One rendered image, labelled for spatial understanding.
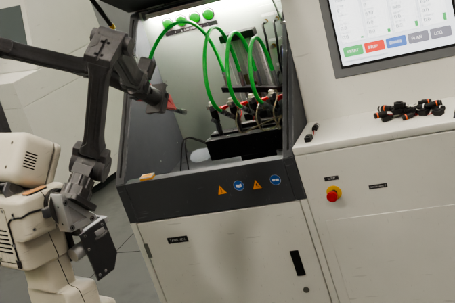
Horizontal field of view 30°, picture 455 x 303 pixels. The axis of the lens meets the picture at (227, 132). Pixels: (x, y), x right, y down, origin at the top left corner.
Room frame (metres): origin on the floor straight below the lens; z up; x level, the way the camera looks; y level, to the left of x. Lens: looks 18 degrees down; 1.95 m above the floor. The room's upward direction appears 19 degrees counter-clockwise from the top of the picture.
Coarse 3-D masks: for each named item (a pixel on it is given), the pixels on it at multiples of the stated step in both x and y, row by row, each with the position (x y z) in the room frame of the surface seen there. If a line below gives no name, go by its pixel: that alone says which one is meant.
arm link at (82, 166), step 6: (78, 156) 2.32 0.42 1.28; (84, 156) 2.31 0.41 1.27; (78, 162) 2.29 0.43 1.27; (84, 162) 2.30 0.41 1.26; (90, 162) 2.30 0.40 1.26; (72, 168) 2.28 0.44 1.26; (78, 168) 2.28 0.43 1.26; (84, 168) 2.28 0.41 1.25; (90, 168) 2.28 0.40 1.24; (84, 174) 2.27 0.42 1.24; (90, 174) 2.28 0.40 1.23
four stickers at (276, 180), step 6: (276, 174) 2.67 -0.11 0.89; (240, 180) 2.72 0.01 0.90; (252, 180) 2.70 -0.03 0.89; (258, 180) 2.70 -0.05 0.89; (270, 180) 2.68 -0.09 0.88; (276, 180) 2.67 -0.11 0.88; (216, 186) 2.76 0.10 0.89; (222, 186) 2.75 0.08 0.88; (234, 186) 2.73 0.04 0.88; (240, 186) 2.73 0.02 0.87; (252, 186) 2.71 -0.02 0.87; (258, 186) 2.70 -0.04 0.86; (222, 192) 2.76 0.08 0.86
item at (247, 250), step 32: (160, 224) 2.88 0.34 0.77; (192, 224) 2.82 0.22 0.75; (224, 224) 2.77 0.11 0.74; (256, 224) 2.72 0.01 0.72; (288, 224) 2.67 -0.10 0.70; (160, 256) 2.90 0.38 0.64; (192, 256) 2.84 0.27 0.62; (224, 256) 2.79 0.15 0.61; (256, 256) 2.74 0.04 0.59; (288, 256) 2.69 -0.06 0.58; (192, 288) 2.86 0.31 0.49; (224, 288) 2.81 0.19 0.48; (256, 288) 2.76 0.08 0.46; (288, 288) 2.70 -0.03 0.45; (320, 288) 2.65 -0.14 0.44
